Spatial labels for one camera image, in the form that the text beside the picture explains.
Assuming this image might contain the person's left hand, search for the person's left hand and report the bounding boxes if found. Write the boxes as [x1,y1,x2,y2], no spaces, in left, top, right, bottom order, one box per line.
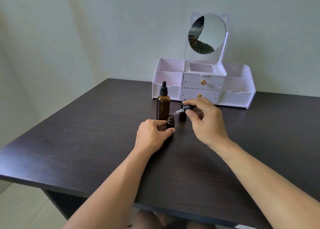
[134,119,176,157]

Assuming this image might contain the person's right hand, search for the person's right hand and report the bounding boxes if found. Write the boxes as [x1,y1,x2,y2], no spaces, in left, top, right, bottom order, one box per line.
[184,97,232,150]

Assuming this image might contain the small amber glass bottle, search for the small amber glass bottle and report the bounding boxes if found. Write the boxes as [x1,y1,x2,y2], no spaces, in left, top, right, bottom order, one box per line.
[179,99,188,122]
[166,115,176,135]

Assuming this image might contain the black dropper cap with pipette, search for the black dropper cap with pipette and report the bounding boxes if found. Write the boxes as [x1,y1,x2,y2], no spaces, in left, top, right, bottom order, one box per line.
[173,105,192,116]

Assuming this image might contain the person's right forearm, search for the person's right forearm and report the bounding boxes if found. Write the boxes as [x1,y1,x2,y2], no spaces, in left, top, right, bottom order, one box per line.
[212,136,320,229]

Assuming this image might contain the person's left forearm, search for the person's left forearm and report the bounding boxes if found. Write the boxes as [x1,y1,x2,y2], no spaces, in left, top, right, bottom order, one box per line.
[62,146,156,229]

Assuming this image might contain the white drawer with gold knob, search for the white drawer with gold knob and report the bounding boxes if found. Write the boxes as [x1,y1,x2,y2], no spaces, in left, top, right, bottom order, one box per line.
[180,88,221,105]
[182,73,226,91]

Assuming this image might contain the tall amber dropper bottle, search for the tall amber dropper bottle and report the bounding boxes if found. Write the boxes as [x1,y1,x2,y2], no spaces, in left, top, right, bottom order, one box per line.
[156,81,171,121]

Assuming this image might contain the white cosmetic organizer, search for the white cosmetic organizer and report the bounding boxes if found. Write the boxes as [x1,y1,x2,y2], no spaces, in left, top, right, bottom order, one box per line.
[152,12,256,109]

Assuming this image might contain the person's legs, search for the person's legs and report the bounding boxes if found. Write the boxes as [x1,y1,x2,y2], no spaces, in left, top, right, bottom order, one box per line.
[132,209,177,229]

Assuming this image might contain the round mirror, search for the round mirror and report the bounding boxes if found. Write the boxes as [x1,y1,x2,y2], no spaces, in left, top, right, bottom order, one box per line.
[188,13,227,55]

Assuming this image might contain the dark table leg panel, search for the dark table leg panel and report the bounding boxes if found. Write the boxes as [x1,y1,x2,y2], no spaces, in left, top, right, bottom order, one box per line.
[43,189,100,220]

